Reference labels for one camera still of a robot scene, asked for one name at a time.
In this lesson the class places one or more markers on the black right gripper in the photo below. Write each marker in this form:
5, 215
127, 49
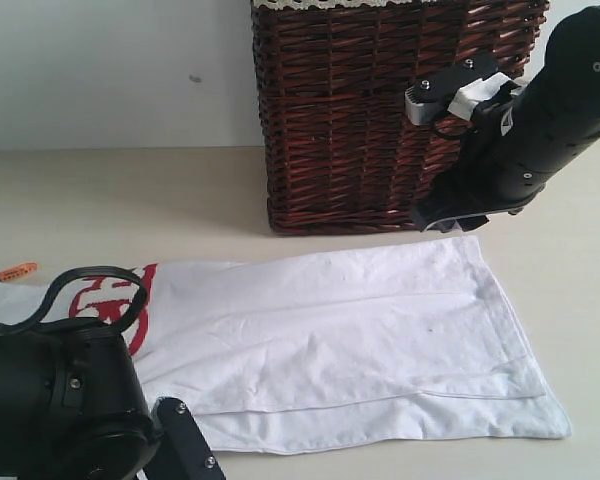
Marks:
498, 169

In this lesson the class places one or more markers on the white t-shirt with red logo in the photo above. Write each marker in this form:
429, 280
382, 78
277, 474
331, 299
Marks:
343, 349

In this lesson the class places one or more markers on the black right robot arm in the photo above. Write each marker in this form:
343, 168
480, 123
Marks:
568, 85

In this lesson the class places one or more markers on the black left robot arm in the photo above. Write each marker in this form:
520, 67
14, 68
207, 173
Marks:
71, 405

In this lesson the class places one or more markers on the dark brown wicker basket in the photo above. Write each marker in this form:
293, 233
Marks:
341, 155

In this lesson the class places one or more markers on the orange shirt neck label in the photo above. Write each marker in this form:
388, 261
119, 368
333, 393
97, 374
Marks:
18, 272

